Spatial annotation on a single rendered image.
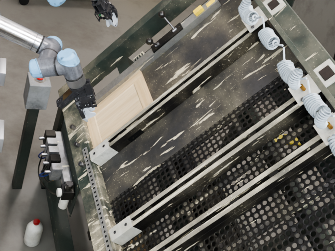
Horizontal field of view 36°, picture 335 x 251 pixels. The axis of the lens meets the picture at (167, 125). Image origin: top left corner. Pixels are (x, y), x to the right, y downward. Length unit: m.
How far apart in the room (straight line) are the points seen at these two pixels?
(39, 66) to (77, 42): 3.06
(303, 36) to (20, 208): 2.17
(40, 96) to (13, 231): 0.91
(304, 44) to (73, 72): 0.92
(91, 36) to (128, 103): 2.59
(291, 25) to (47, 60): 1.00
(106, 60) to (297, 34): 1.21
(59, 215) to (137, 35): 1.21
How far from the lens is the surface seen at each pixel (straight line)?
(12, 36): 2.14
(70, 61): 1.99
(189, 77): 2.44
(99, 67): 3.02
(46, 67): 2.03
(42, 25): 5.21
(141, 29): 2.92
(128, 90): 2.75
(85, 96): 2.12
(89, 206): 2.54
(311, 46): 2.14
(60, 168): 2.77
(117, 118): 2.71
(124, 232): 2.30
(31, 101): 3.03
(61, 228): 3.26
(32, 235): 3.27
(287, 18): 2.28
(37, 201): 3.59
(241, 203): 2.00
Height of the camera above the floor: 2.77
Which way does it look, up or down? 38 degrees down
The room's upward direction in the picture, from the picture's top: 24 degrees clockwise
